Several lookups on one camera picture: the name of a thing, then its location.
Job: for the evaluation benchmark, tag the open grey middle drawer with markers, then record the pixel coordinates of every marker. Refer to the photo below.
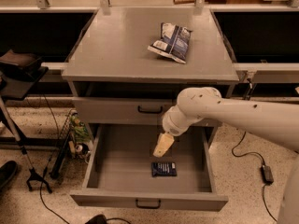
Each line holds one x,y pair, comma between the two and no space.
119,171

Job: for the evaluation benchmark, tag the closed grey upper drawer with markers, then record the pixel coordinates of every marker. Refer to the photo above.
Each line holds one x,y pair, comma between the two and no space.
94,110

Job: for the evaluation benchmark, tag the black shoe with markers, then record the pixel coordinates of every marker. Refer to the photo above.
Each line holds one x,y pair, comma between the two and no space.
7,172

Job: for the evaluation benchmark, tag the blue white chip bag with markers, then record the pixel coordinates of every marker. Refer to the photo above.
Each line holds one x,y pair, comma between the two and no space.
174,42

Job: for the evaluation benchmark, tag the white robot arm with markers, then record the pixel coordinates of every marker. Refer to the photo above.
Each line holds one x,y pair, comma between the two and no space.
277,123

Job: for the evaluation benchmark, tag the black tray on stand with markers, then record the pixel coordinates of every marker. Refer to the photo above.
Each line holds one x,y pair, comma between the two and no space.
19,73

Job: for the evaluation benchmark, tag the black tripod stand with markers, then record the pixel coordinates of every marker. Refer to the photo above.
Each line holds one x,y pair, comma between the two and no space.
34,176

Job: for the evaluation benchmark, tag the blue rxbar blueberry bar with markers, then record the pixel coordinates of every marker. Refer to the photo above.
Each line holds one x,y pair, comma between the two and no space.
163,169

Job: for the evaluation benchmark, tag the grey drawer cabinet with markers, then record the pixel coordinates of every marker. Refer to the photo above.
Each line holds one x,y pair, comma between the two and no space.
113,60

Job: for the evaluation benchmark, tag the wire basket with items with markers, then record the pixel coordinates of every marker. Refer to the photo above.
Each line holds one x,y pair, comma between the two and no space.
74,140

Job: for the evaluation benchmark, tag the black object bottom edge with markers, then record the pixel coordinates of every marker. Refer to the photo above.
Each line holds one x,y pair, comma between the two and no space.
101,219

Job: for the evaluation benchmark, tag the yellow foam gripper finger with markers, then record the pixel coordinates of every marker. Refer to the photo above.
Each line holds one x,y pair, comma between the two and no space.
165,141

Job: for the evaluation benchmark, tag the black power adapter with cable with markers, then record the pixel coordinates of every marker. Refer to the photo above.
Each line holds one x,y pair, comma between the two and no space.
265,170

